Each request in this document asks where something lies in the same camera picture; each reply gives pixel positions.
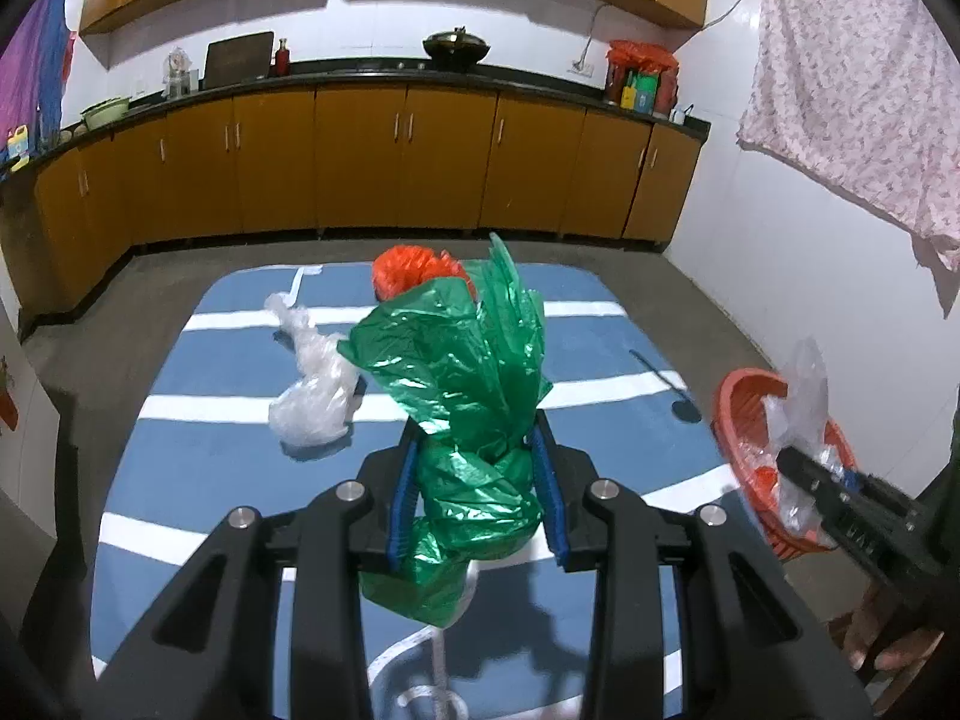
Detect pink floral hanging cloth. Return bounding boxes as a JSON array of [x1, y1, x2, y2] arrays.
[[739, 0, 958, 270]]

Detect blue striped table cloth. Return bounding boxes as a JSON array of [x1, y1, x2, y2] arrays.
[[89, 263, 742, 718]]

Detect red bag back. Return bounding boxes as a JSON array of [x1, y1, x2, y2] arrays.
[[371, 245, 477, 301]]

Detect yellow detergent bottle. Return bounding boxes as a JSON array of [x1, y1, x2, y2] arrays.
[[2, 124, 31, 172]]

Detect green basin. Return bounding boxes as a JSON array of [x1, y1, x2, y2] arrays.
[[82, 96, 130, 132]]

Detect clear plastic bag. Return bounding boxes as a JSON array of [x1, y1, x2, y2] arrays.
[[265, 293, 359, 450]]

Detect red plastic waste basket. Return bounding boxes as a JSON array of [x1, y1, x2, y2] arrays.
[[711, 365, 861, 559]]

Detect dark green plastic bag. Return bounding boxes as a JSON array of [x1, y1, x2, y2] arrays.
[[338, 238, 551, 628]]

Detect dark cutting board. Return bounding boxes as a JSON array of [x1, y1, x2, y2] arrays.
[[202, 31, 275, 89]]

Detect bubble wrap sheet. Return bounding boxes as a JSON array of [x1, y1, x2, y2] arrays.
[[732, 338, 843, 550]]

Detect red bag covered appliance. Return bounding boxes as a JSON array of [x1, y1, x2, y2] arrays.
[[604, 39, 680, 119]]

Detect red bottle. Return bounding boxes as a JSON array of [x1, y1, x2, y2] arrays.
[[274, 37, 290, 76]]

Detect flower wall sticker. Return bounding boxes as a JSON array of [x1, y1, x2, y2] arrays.
[[0, 358, 20, 431]]

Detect wooden lower cabinets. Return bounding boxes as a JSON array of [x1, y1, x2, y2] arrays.
[[2, 83, 704, 325]]

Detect black counter top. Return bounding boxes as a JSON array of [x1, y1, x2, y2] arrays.
[[2, 57, 711, 182]]

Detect purple blue hanging cloth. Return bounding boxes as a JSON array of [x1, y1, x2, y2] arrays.
[[0, 0, 75, 164]]

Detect glass jar with bag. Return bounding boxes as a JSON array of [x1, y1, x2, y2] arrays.
[[163, 47, 200, 101]]

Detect black wok with lid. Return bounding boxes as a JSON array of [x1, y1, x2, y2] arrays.
[[423, 26, 490, 71]]

